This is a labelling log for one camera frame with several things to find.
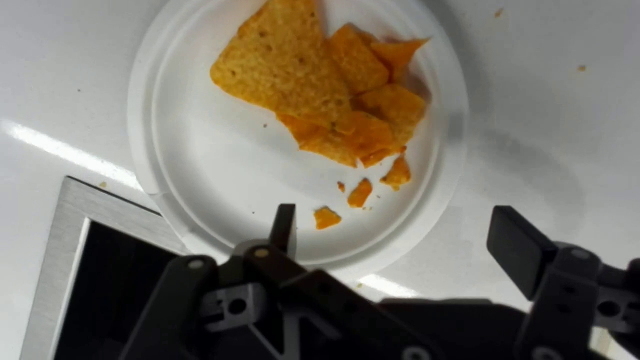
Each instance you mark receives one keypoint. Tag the white paper plate with chips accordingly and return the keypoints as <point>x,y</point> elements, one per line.
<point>219,167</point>

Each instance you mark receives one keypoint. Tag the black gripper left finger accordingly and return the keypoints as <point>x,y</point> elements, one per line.
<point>282,229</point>

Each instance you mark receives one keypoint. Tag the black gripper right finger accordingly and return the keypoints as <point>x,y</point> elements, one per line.
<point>519,249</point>

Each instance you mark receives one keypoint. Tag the orange tortilla chips pile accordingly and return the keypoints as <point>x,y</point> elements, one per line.
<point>339,95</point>

